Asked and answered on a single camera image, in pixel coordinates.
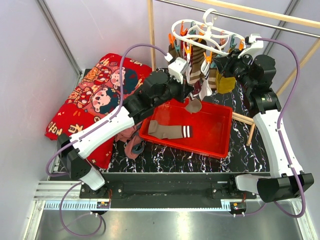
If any metal hanging rod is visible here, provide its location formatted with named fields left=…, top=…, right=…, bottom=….
left=154, top=0, right=320, bottom=38

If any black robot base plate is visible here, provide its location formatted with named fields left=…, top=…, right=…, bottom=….
left=79, top=172, right=256, bottom=199

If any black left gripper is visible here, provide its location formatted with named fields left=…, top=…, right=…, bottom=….
left=152, top=72, right=195, bottom=109

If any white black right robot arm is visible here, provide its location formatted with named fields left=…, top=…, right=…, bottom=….
left=214, top=50, right=314, bottom=203

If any red plastic bin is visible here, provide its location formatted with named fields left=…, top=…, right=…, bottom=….
left=139, top=99, right=233, bottom=159

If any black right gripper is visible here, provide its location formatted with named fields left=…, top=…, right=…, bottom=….
left=213, top=49, right=255, bottom=91

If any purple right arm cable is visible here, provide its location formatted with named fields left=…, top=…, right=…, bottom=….
left=256, top=37, right=307, bottom=218

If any pink and teal garment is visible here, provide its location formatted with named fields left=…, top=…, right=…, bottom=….
left=115, top=124, right=145, bottom=160

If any brown hanging sock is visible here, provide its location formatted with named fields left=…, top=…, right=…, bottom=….
left=189, top=45, right=206, bottom=85

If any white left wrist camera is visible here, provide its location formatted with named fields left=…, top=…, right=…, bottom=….
left=164, top=53, right=189, bottom=84

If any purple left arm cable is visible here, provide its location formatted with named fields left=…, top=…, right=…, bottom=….
left=44, top=44, right=173, bottom=237

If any white sock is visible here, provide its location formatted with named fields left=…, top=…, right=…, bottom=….
left=185, top=53, right=192, bottom=84
left=199, top=60, right=212, bottom=101

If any maroon striped cuff sock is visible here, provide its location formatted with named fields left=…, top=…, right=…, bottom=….
left=185, top=80, right=202, bottom=114

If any taupe ribbed sock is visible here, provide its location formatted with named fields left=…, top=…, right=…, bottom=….
left=147, top=120, right=193, bottom=140

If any white round clip hanger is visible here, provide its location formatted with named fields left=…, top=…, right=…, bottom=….
left=171, top=8, right=246, bottom=56

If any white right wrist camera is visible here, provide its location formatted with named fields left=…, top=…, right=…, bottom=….
left=238, top=33, right=264, bottom=58

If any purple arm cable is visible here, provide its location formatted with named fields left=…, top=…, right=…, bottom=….
left=44, top=44, right=173, bottom=237
left=256, top=37, right=307, bottom=218

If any wooden rack frame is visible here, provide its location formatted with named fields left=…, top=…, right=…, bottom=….
left=147, top=0, right=320, bottom=146

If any mustard yellow hanging sock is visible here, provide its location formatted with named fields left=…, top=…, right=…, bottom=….
left=215, top=72, right=236, bottom=94

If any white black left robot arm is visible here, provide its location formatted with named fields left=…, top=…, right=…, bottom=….
left=57, top=71, right=194, bottom=198

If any red cartoon bear pillow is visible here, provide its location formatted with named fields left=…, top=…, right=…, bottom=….
left=44, top=52, right=156, bottom=169

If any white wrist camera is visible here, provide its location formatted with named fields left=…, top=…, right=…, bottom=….
left=164, top=53, right=189, bottom=84
left=238, top=33, right=264, bottom=58

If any tan sock brown cuff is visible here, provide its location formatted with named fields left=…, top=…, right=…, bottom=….
left=168, top=44, right=179, bottom=59

